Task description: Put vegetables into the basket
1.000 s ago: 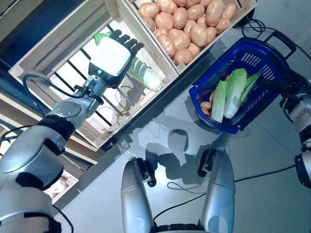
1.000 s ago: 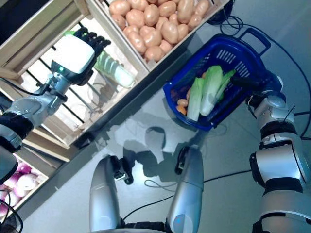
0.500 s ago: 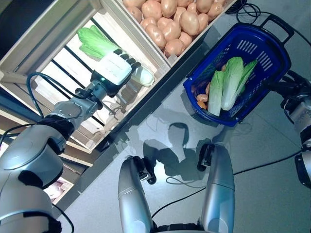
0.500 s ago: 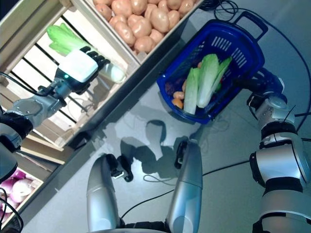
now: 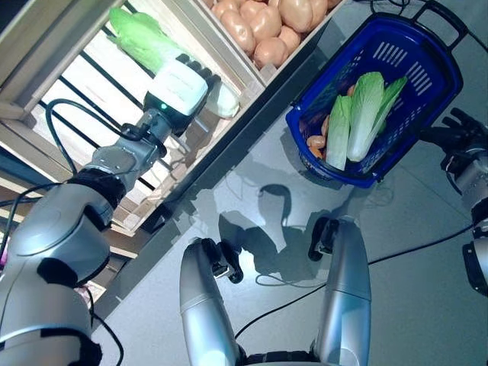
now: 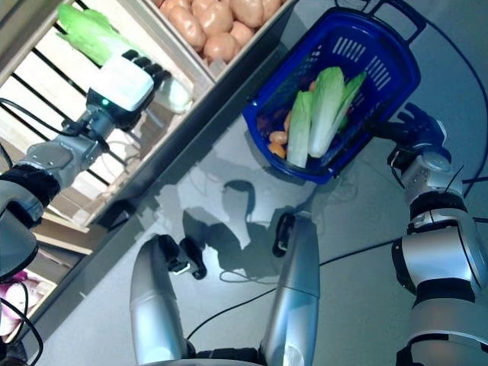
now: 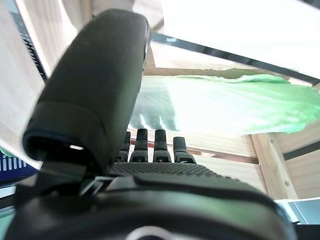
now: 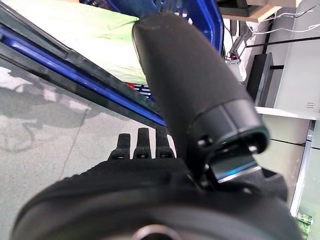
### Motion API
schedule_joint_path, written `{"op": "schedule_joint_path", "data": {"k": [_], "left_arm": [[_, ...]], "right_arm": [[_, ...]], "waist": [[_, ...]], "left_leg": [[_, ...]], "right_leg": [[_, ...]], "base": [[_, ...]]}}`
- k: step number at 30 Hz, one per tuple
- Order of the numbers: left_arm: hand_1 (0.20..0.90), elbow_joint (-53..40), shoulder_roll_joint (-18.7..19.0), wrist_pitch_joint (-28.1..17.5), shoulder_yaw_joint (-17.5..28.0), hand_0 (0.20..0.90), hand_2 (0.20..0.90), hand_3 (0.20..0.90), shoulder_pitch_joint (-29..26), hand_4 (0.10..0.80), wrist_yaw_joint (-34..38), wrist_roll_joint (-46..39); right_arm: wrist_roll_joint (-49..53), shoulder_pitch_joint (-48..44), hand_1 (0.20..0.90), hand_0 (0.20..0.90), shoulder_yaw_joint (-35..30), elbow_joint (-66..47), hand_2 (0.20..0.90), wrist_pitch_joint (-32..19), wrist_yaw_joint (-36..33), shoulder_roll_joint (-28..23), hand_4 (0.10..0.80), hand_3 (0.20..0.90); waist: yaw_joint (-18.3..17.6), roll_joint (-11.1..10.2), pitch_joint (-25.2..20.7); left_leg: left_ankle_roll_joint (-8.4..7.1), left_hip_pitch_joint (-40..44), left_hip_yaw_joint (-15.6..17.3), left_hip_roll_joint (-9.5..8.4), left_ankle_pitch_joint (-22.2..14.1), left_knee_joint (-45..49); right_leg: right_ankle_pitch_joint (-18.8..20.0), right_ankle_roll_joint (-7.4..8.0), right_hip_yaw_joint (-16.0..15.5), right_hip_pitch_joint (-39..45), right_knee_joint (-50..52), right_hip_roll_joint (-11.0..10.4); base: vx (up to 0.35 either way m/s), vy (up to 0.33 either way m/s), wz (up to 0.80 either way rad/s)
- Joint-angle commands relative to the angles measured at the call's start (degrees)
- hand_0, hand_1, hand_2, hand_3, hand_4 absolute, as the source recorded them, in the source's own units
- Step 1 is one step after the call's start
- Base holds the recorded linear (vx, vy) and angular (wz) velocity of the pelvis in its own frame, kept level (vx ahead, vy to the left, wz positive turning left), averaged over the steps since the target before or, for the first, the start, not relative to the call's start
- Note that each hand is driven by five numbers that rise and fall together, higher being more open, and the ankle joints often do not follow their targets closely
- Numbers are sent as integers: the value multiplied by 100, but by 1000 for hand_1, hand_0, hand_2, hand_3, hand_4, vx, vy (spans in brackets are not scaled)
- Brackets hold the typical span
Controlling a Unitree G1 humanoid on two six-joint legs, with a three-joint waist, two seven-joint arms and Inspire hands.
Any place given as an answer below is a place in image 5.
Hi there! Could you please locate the silver right robot leg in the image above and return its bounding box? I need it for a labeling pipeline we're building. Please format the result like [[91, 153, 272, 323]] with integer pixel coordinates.
[[307, 215, 373, 363]]

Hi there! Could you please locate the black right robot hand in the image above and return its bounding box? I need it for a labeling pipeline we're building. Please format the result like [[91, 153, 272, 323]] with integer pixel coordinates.
[[419, 108, 488, 161]]

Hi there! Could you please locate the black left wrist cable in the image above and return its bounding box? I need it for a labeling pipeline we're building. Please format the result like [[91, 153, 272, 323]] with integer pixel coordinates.
[[43, 98, 144, 172]]

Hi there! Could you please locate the silver left robot leg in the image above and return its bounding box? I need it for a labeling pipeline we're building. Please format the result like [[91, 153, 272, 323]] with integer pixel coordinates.
[[178, 236, 245, 366]]

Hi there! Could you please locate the wooden potato crate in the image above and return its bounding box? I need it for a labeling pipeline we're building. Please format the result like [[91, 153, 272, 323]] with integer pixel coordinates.
[[167, 0, 346, 91]]

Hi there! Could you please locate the thin black cable loop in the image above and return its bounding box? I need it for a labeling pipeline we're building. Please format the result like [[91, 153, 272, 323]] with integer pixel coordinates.
[[255, 271, 329, 290]]

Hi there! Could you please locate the silver robot leg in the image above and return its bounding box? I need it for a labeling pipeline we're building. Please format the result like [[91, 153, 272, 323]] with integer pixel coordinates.
[[307, 215, 373, 363], [178, 236, 245, 366]]

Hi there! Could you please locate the green white napa cabbage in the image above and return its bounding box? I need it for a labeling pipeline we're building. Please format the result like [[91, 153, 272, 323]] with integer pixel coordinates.
[[325, 94, 354, 172], [345, 71, 409, 163], [106, 7, 241, 119]]

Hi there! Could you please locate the long black floor cable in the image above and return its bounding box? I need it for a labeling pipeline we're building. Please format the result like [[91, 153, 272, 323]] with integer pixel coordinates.
[[233, 223, 476, 342]]

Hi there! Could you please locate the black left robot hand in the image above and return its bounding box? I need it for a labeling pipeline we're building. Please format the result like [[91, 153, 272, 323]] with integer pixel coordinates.
[[143, 53, 222, 138]]

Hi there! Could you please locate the wooden display stand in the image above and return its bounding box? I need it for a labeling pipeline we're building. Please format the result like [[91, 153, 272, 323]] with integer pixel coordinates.
[[0, 0, 336, 317]]

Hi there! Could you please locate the blue plastic shopping basket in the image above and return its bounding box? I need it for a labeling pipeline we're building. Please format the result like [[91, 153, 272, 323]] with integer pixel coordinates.
[[285, 13, 464, 190]]

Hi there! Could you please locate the black basket handle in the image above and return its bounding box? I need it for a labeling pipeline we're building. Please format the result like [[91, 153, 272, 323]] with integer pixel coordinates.
[[413, 0, 468, 49]]

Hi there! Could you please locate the wooden cabbage crate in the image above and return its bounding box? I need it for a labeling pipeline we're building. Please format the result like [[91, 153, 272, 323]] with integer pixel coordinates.
[[0, 0, 268, 233]]

